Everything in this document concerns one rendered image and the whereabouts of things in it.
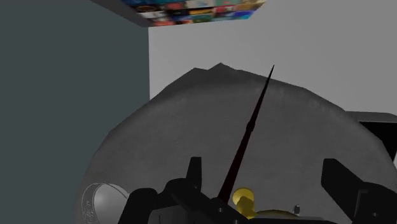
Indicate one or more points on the dark slender pointed stick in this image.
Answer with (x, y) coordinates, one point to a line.
(248, 133)

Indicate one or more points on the grey rounded upholstered seat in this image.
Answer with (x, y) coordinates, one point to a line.
(192, 124)

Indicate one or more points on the yellow knobbed object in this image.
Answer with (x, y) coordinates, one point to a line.
(243, 198)

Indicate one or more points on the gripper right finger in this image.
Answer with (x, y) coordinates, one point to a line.
(369, 201)

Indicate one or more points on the black box-shaped furniture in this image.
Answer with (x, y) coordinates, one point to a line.
(380, 130)

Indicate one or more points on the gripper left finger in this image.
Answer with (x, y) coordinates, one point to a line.
(183, 198)

